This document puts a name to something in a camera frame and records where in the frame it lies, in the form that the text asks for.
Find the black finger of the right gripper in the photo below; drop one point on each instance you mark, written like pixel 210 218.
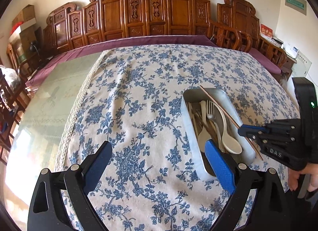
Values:
pixel 249 130

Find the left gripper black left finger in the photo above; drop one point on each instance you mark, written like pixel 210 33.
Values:
pixel 47 210

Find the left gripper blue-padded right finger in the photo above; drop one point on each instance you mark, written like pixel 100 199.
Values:
pixel 270 210

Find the metal fork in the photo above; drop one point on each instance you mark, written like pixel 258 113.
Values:
pixel 212 118

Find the small white plastic spoon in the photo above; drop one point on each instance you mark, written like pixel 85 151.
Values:
pixel 204 135

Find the brown wooden chopstick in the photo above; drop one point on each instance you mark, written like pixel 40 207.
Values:
pixel 209 127
pixel 225 105

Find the person's right hand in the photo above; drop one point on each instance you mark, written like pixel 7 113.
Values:
pixel 293 176

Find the cream plastic spoon in tray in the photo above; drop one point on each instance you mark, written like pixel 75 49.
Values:
pixel 230 144

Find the grey metal utensil tray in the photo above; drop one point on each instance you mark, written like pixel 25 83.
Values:
pixel 194 108

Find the cream plastic fork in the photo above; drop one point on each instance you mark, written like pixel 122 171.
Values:
pixel 193 121

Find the white paper sheet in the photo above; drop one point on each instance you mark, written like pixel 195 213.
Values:
pixel 302 65

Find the carved wooden armchair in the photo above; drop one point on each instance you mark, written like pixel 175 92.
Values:
pixel 229 38

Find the red card on shelf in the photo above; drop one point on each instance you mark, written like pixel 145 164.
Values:
pixel 266 31

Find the blue floral tablecloth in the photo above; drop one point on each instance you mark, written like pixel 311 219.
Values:
pixel 132 98

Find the dark wooden side chair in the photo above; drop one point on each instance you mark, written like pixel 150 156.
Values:
pixel 11 88

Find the carved wooden bench back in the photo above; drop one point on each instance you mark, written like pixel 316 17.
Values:
pixel 69 27

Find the purple bench cushion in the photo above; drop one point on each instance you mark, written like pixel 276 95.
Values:
pixel 43 73

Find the cardboard box stack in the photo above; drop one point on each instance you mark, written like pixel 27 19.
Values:
pixel 23 31

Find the green wall sign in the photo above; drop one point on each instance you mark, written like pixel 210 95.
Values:
pixel 298 5

